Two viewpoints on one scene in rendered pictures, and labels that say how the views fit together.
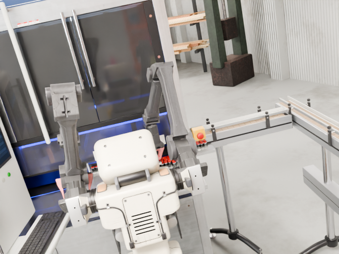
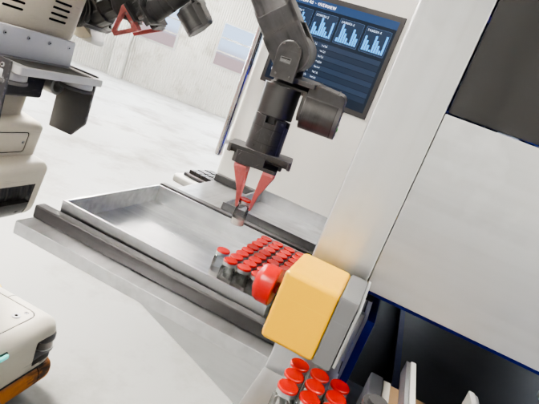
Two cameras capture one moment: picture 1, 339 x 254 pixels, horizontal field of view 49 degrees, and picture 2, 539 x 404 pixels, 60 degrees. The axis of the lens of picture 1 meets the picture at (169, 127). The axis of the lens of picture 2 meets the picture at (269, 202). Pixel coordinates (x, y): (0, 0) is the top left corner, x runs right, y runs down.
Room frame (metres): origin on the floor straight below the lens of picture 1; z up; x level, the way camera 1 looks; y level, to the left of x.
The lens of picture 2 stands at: (2.15, -0.59, 1.18)
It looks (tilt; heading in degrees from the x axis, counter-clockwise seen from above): 14 degrees down; 108
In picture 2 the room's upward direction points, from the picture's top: 21 degrees clockwise
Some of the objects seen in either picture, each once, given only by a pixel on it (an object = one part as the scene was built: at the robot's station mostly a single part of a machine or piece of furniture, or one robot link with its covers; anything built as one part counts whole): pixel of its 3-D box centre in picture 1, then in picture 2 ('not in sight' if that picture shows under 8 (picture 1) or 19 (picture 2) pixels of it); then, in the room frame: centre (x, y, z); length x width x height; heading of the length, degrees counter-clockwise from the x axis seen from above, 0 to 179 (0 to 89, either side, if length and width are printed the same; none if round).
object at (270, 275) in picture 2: (200, 135); (273, 286); (2.05, -0.17, 0.99); 0.04 x 0.04 x 0.04; 4
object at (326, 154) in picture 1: (328, 195); not in sight; (1.97, -0.88, 0.46); 0.09 x 0.09 x 0.77; 4
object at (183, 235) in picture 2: not in sight; (198, 241); (1.84, 0.07, 0.90); 0.34 x 0.26 x 0.04; 4
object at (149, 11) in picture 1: (162, 74); not in sight; (2.06, -0.02, 1.40); 0.05 x 0.01 x 0.80; 94
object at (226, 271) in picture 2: (164, 166); (245, 260); (1.93, 0.07, 0.90); 0.18 x 0.02 x 0.05; 94
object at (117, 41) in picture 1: (124, 63); not in sight; (2.05, 0.17, 1.51); 0.43 x 0.01 x 0.59; 94
